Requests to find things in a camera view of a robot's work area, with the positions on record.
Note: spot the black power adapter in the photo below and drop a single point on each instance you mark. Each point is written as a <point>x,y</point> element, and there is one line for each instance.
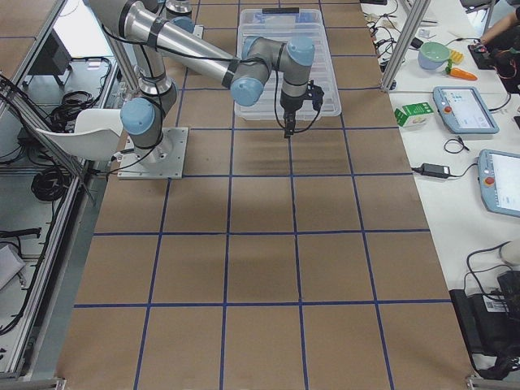
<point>435,170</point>

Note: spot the green bowl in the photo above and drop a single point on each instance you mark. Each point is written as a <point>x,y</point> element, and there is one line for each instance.
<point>432,55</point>

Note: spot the aluminium frame post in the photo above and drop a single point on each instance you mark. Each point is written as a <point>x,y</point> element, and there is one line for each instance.
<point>410,27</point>

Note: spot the white chair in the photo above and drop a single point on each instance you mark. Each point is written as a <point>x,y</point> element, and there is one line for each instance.
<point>96,135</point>

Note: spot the clear plastic box lid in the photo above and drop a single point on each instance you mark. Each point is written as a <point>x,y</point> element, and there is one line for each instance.
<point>322,73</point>

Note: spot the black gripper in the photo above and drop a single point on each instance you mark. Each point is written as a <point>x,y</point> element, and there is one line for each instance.
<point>290,105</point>

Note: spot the toy carrot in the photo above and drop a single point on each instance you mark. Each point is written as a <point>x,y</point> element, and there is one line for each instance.
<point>460,74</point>

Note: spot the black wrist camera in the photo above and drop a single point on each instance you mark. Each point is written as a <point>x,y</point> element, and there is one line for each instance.
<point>315,94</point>

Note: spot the green white carton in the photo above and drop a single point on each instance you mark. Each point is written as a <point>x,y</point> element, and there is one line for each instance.
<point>414,114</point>

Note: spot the black box latch handle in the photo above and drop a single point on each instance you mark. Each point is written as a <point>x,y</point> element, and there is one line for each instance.
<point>280,10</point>

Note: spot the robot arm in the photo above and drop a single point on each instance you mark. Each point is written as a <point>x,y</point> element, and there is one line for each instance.
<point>179,12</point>
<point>163,27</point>

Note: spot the blue teach pendant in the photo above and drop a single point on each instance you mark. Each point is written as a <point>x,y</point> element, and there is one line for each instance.
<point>499,181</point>
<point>463,111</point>

